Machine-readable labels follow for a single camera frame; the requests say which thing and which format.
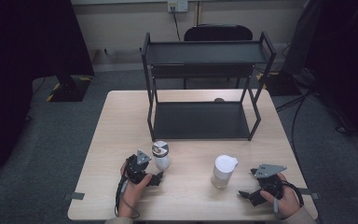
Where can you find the black chair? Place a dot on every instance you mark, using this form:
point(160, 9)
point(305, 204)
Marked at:
point(217, 32)

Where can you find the dark curtain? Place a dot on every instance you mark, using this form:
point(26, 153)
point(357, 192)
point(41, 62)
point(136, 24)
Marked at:
point(18, 62)
point(351, 62)

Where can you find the glass jar with silver lid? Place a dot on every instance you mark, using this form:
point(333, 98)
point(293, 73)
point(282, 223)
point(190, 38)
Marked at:
point(161, 157)

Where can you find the black stand base, yellow stripes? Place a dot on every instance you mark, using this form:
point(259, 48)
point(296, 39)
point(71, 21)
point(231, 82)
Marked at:
point(281, 84)
point(70, 90)

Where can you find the white wall socket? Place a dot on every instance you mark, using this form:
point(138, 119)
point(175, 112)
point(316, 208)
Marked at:
point(177, 5)

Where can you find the grey tape strip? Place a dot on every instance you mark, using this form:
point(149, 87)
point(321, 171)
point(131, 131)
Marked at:
point(310, 193)
point(74, 196)

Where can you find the person's right hand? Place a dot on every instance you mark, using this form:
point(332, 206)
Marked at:
point(284, 199)

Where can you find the person's left hand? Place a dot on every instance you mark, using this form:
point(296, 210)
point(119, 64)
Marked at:
point(133, 196)

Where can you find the black metal two-tier rack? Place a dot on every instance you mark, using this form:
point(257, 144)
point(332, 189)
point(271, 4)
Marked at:
point(199, 121)

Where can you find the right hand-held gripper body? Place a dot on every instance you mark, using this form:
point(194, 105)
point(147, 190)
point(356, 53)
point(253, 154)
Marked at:
point(270, 183)

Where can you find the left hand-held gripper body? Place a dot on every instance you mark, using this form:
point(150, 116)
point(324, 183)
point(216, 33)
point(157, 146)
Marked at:
point(136, 169)

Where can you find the glass jar with white lid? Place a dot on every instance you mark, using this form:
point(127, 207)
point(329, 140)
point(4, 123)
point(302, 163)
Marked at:
point(223, 172)

